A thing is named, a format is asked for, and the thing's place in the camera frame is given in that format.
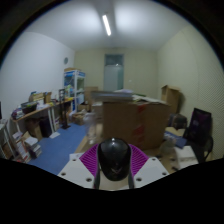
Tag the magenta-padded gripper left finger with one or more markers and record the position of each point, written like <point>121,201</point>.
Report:
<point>76,171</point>

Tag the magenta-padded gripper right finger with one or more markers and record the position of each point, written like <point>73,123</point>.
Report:
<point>151,170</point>

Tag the black computer mouse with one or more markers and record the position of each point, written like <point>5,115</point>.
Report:
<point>114,158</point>

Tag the large brown cardboard box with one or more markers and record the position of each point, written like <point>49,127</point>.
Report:
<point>136,123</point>

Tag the stack of books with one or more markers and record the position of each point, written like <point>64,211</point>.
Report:
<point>33,146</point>

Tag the open cardboard box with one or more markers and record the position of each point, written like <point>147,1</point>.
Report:
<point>80,118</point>

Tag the black bin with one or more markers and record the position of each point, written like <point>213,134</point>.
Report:
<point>46,126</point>

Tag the small brown cardboard box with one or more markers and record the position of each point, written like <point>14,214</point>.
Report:
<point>34,128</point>

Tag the black floor stand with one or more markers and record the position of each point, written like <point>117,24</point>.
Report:
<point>64,110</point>

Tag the long wooden side desk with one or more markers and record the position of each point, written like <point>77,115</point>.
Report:
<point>36,111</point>

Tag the shelf unit with books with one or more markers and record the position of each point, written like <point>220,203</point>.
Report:
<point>8,143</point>

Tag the open-flapped cardboard box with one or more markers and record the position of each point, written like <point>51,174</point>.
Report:
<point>171,98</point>

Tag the tall brown cardboard box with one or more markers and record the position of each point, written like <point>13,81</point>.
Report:
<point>90,95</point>

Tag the blue white glass cabinet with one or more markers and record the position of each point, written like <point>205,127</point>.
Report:
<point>75,88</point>

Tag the pale door with window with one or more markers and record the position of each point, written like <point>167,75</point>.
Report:
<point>113,75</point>

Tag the ceiling light tube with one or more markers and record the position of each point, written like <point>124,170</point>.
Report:
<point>106,25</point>

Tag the round wall clock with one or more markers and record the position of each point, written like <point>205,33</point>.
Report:
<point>65,60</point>

